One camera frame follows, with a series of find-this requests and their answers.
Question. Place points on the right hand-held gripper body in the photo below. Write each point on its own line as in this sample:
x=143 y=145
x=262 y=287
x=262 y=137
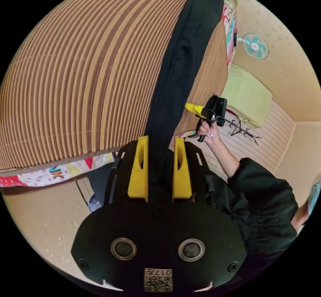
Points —
x=210 y=108

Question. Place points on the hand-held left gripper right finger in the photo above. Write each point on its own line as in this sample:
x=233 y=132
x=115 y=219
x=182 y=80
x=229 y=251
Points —
x=181 y=181

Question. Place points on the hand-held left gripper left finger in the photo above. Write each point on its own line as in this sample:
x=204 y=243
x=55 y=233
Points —
x=137 y=176

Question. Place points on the black pants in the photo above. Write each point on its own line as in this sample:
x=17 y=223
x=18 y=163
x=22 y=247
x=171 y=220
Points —
x=180 y=76

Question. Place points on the person's right forearm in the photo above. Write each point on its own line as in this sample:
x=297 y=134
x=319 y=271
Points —
x=225 y=156

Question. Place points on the person's right hand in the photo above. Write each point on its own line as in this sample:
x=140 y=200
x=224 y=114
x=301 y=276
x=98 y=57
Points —
x=210 y=130

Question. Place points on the striped floor mat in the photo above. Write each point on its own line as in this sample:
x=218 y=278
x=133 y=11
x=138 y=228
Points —
x=273 y=136

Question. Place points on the white and teal fan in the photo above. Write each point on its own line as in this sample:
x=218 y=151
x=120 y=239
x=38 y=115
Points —
x=255 y=46

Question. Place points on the person's body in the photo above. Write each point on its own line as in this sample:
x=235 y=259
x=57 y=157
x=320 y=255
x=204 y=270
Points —
x=263 y=201

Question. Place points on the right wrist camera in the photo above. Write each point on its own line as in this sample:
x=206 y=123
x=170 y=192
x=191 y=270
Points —
x=222 y=111

